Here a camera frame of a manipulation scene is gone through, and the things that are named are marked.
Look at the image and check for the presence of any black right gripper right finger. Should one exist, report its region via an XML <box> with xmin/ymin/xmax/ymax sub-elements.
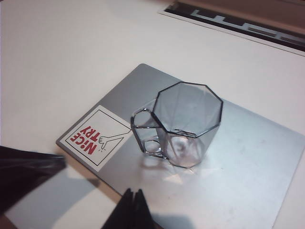
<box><xmin>112</xmin><ymin>188</ymin><xmax>158</xmax><ymax>229</ymax></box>

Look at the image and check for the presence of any transparent grey octagonal handled cup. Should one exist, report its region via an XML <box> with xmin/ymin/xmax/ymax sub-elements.
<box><xmin>130</xmin><ymin>81</ymin><xmax>224</xmax><ymax>168</ymax></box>

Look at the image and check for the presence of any silver closed laptop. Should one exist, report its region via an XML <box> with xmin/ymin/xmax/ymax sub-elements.
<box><xmin>56</xmin><ymin>63</ymin><xmax>305</xmax><ymax>229</ymax></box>

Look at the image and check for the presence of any white red-lettered sticker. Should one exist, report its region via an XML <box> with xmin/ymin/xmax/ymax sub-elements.
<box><xmin>59</xmin><ymin>104</ymin><xmax>132</xmax><ymax>173</ymax></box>

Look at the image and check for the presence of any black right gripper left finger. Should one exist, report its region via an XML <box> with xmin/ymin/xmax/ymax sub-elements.
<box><xmin>0</xmin><ymin>145</ymin><xmax>66</xmax><ymax>211</ymax></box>

